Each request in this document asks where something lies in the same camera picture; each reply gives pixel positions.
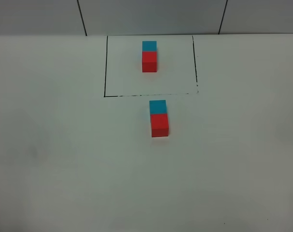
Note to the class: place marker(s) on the blue template cube block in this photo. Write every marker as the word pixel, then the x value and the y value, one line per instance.
pixel 149 46

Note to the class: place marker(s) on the red template cube block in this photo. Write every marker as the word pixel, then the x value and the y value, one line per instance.
pixel 149 61

